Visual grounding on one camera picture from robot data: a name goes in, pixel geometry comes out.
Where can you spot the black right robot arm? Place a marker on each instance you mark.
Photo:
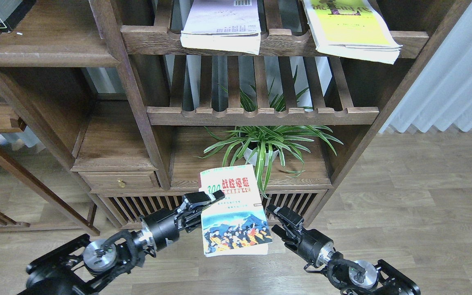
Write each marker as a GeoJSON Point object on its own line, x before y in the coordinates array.
{"type": "Point", "coordinates": [351, 277]}

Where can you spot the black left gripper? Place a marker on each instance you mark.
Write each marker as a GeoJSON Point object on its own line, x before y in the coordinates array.
{"type": "Point", "coordinates": [163, 227]}

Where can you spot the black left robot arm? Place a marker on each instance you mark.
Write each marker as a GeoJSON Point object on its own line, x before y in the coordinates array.
{"type": "Point", "coordinates": [84, 267]}

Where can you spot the dark book top left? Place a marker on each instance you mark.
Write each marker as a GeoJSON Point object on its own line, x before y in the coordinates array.
{"type": "Point", "coordinates": [12, 12]}

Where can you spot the white plant pot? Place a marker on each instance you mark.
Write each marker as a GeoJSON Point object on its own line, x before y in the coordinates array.
{"type": "Point", "coordinates": [253, 158]}

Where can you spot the dark wooden bookshelf cabinet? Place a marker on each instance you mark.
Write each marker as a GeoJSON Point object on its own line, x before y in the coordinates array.
{"type": "Point", "coordinates": [108, 88]}

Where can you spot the white lavender book stack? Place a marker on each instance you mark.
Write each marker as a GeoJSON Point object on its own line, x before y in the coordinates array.
{"type": "Point", "coordinates": [225, 25]}

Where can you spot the green spider plant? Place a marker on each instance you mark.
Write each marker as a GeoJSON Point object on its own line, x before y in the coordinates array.
{"type": "Point", "coordinates": [285, 138]}

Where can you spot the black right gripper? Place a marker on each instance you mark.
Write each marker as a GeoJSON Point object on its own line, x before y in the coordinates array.
{"type": "Point", "coordinates": [312, 246]}

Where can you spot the yellow green magazine stack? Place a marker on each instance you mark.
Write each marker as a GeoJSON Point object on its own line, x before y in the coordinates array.
{"type": "Point", "coordinates": [350, 29]}

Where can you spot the white pleated curtain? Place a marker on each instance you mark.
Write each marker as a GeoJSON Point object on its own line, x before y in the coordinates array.
{"type": "Point", "coordinates": [441, 97]}

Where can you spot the colourful cover paperback book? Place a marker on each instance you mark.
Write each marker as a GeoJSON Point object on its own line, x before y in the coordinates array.
{"type": "Point", "coordinates": [236, 225]}

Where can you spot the brass drawer knob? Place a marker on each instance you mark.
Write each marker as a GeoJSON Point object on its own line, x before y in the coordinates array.
{"type": "Point", "coordinates": [121, 183]}

